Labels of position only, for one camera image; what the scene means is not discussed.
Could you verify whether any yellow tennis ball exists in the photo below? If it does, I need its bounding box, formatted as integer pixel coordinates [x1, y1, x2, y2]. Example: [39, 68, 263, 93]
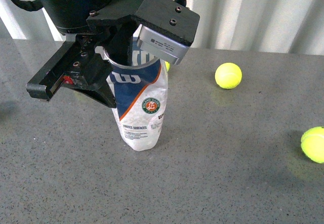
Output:
[165, 61, 170, 71]
[215, 62, 242, 89]
[301, 126, 323, 164]

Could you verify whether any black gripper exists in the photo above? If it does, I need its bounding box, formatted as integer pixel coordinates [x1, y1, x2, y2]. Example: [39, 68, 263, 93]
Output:
[25, 0, 152, 108]

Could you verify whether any yellow tennis ball centre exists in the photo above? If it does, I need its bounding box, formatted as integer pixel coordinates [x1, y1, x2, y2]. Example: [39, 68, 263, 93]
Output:
[165, 61, 170, 71]

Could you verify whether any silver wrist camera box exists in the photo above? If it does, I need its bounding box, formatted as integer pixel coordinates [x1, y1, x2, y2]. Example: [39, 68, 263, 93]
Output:
[137, 26, 189, 65]

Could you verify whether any yellow tennis ball right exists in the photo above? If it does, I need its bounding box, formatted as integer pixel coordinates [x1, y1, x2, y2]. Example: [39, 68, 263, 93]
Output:
[215, 62, 242, 89]

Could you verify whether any yellow tennis ball far left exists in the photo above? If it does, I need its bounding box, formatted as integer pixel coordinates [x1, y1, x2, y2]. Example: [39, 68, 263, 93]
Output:
[301, 126, 323, 164]

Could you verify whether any clear Wilson tennis ball can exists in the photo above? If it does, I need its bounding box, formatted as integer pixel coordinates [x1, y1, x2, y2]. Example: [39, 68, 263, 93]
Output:
[100, 43, 169, 152]

